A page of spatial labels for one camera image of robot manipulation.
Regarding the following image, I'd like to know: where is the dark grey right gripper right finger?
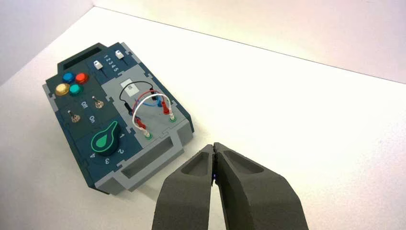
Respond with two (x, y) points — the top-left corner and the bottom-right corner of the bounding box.
(213, 142), (309, 230)

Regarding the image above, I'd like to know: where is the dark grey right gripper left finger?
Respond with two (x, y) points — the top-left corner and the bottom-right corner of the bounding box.
(151, 144), (214, 230)

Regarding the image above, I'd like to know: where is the dark rotary knob green pointer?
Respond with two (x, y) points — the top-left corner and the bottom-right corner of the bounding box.
(90, 121), (122, 158)

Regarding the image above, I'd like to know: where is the blue grey control panel box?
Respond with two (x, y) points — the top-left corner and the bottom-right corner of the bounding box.
(42, 42), (195, 196)

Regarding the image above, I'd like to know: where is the white label sticker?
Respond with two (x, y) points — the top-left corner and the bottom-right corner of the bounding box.
(121, 80), (141, 97)

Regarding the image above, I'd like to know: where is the green push button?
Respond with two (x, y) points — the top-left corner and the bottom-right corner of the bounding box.
(68, 84), (84, 97)

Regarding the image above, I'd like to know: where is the red push button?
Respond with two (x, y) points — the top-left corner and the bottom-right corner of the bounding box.
(75, 72), (90, 85)

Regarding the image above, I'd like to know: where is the yellow push button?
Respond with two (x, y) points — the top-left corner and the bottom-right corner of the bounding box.
(55, 83), (71, 97)

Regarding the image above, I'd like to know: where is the red jumper cable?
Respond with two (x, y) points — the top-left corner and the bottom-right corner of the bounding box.
(132, 90), (171, 130)

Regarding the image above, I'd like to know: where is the blue jumper cable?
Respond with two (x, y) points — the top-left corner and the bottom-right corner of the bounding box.
(135, 94), (164, 111)

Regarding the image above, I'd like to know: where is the white jumper cable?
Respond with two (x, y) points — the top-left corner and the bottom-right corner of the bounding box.
(131, 94), (177, 139)

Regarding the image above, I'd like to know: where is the black jumper cable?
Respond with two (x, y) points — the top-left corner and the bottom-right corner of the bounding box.
(119, 80), (159, 115)

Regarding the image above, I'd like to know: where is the metal toggle switch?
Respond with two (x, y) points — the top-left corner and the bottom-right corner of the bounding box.
(92, 95), (105, 110)
(67, 110), (81, 124)

